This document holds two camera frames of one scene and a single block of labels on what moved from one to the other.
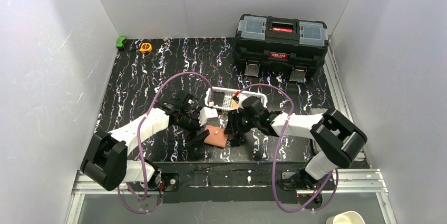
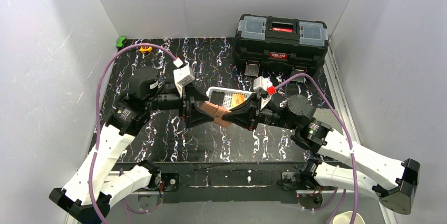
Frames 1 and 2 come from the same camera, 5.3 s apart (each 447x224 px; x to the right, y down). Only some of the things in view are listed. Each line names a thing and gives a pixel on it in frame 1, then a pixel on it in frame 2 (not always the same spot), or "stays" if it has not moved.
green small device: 121,42 stays
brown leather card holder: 216,136 to 216,112
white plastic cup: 349,217 stays
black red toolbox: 279,45 stays
